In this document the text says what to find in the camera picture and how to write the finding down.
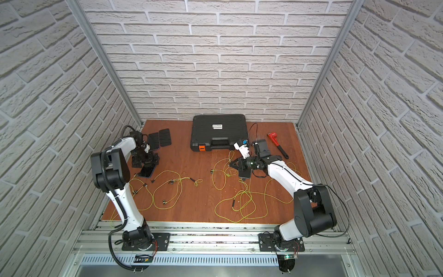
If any blue-edged smartphone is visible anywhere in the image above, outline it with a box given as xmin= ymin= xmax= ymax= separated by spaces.
xmin=137 ymin=165 xmax=156 ymax=178

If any grey-edged large smartphone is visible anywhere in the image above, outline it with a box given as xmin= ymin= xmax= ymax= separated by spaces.
xmin=238 ymin=169 xmax=251 ymax=179

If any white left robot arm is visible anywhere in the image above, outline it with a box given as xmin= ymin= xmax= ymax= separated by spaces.
xmin=91 ymin=130 xmax=159 ymax=249

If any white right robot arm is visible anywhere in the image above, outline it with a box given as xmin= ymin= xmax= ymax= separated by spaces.
xmin=230 ymin=155 xmax=337 ymax=241

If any purple-edged smartphone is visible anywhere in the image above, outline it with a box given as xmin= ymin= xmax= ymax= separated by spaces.
xmin=148 ymin=132 xmax=160 ymax=151

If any red and black tool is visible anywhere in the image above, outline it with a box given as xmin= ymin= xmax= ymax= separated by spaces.
xmin=267 ymin=132 xmax=289 ymax=159

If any black smartphone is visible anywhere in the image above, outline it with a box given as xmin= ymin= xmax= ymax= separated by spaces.
xmin=159 ymin=129 xmax=172 ymax=147

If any black plastic tool case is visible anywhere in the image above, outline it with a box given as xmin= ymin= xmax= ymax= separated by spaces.
xmin=190 ymin=114 xmax=248 ymax=152

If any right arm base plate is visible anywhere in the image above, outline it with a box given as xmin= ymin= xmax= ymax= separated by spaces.
xmin=258 ymin=232 xmax=305 ymax=253

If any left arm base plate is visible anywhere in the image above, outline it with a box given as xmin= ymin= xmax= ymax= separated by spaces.
xmin=122 ymin=232 xmax=171 ymax=252

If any aluminium rail frame front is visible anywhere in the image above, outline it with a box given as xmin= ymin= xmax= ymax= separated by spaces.
xmin=73 ymin=220 xmax=356 ymax=255

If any aluminium corner post left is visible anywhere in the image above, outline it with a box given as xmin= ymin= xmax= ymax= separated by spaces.
xmin=66 ymin=0 xmax=144 ymax=128

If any aluminium corner post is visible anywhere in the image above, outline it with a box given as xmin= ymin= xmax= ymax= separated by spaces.
xmin=295 ymin=0 xmax=364 ymax=129
xmin=66 ymin=0 xmax=144 ymax=128

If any aluminium corner post right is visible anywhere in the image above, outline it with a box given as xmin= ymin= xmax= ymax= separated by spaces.
xmin=295 ymin=0 xmax=364 ymax=129

